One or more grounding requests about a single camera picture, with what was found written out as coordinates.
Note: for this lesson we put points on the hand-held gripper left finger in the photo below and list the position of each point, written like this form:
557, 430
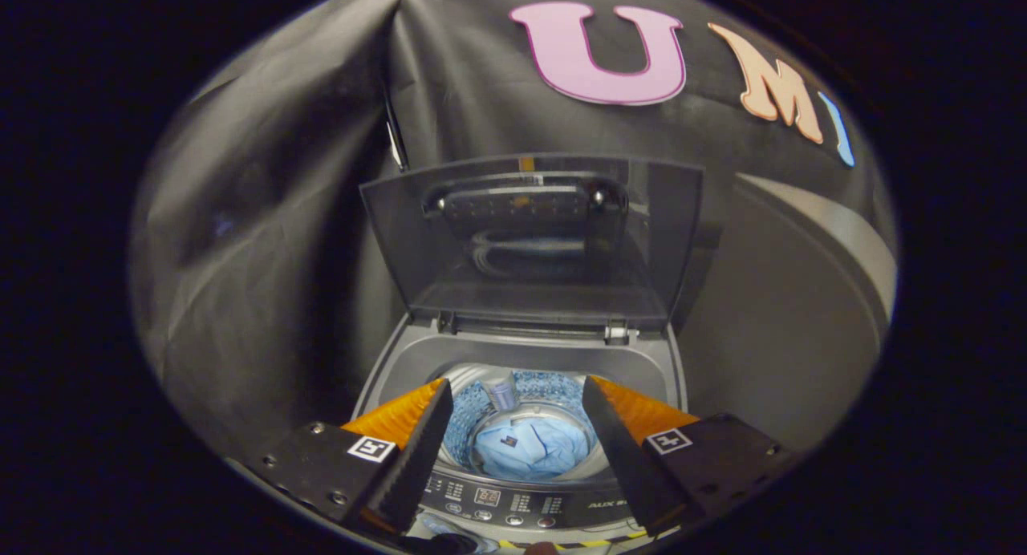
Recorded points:
413, 459

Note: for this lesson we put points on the grey washing machine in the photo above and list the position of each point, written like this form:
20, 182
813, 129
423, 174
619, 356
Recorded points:
521, 350

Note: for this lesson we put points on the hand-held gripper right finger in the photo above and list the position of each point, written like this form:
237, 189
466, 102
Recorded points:
622, 451

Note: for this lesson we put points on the black backdrop cloth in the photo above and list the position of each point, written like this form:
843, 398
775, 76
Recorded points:
281, 218

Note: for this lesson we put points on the dark washing machine lid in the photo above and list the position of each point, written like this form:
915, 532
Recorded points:
529, 274

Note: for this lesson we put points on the light blue shirt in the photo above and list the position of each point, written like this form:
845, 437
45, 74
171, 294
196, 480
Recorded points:
533, 451

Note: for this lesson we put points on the beige cabinet with dark top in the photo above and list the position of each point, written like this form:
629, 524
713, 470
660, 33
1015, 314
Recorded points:
786, 314

